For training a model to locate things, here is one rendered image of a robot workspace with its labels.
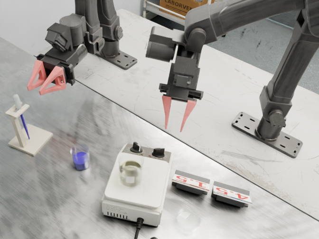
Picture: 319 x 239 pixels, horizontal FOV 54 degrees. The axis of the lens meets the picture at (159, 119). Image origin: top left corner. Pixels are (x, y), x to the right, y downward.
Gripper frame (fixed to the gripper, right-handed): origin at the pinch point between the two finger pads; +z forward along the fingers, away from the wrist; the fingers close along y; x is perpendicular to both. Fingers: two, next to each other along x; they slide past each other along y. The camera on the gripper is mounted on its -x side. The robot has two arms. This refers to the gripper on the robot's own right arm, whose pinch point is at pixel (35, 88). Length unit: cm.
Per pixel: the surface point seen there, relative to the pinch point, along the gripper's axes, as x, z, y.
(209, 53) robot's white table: 15, -58, 31
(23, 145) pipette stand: 11.6, 9.5, 0.4
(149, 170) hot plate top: 4.6, 7.0, 33.9
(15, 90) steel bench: 13.7, -7.7, -16.7
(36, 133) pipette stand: 12.6, 4.2, 0.1
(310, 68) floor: 109, -217, 97
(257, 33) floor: 110, -253, 44
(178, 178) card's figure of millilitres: 11.2, 2.0, 39.8
